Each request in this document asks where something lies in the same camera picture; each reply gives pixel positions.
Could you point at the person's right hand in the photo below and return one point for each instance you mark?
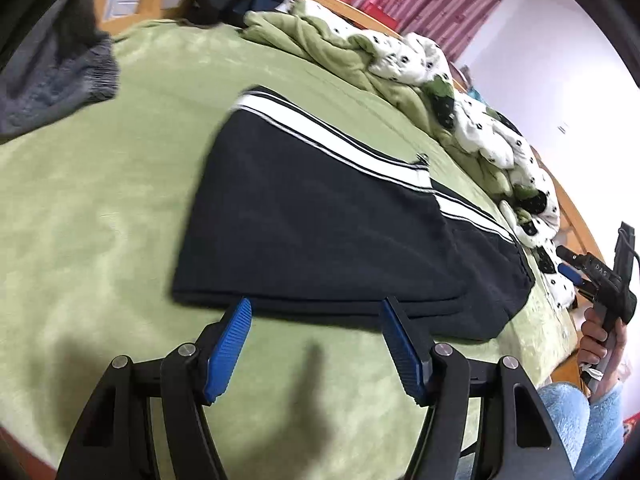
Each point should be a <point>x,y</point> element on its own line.
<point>590,332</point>

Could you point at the person's leg in blue fleece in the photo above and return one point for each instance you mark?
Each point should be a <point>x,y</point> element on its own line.
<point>562,425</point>

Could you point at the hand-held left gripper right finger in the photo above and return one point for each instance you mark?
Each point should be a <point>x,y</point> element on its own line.
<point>400,355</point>

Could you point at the red chair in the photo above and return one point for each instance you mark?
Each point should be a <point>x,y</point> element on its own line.
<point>382,17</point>

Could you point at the wooden bed frame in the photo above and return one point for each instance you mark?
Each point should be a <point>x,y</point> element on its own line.
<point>172,2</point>

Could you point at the green fleece bed blanket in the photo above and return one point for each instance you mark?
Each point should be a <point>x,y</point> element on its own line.
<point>100,210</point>

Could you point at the person's right forearm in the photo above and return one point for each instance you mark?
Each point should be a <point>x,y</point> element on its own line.
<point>607,410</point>

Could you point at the grey jeans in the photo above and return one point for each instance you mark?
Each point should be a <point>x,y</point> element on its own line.
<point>50,80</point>

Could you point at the white wall socket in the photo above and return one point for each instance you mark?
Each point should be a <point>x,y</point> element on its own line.
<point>563,128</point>

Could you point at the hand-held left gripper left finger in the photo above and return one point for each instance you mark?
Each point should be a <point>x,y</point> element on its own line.
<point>227,355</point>

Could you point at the crumpled green blanket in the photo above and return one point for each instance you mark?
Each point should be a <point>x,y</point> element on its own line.
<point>325,45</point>

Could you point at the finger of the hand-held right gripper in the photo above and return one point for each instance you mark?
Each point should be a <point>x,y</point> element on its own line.
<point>572,272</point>
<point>570,254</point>

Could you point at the white cabinet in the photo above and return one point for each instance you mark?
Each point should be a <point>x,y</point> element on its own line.
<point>122,5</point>

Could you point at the red patterned curtains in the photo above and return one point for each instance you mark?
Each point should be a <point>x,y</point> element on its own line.
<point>425,0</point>

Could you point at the teal cloth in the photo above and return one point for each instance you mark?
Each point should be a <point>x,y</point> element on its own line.
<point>474,95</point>

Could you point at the black pants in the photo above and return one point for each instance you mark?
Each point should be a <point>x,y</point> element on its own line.
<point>325,230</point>

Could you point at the white flower print quilt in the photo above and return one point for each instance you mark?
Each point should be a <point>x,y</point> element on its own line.
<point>480,130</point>

